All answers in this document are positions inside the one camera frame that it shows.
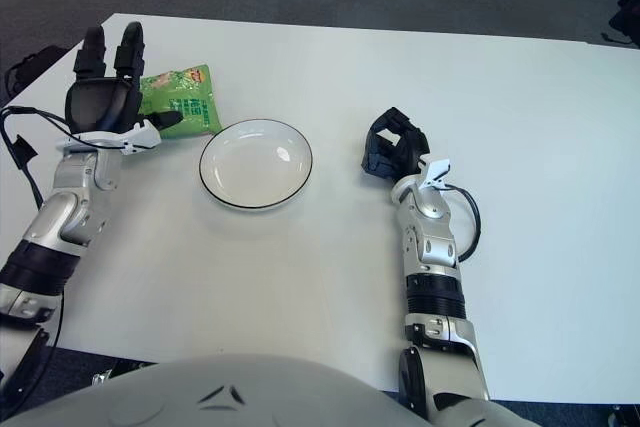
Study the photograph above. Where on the grey robot torso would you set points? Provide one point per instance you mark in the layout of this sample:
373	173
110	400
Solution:
250	392

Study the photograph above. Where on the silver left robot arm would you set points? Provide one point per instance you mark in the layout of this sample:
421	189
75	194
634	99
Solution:
60	217

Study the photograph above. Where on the silver metal bracket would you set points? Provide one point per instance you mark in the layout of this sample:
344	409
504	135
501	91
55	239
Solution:
101	378

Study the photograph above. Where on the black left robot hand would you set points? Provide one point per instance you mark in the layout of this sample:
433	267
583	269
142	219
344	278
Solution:
95	107

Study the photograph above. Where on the white plate with black rim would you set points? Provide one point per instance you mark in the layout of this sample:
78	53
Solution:
257	167

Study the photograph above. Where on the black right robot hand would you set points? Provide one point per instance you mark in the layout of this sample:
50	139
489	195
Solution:
405	149

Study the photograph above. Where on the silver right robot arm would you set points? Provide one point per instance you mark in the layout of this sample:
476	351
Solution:
437	247

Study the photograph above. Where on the black backpack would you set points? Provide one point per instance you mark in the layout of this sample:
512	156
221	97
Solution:
35	67

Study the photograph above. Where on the dark chair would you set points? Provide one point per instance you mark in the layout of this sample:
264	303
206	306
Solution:
627	17

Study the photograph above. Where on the green snack bag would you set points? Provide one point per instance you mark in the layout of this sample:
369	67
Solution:
195	102

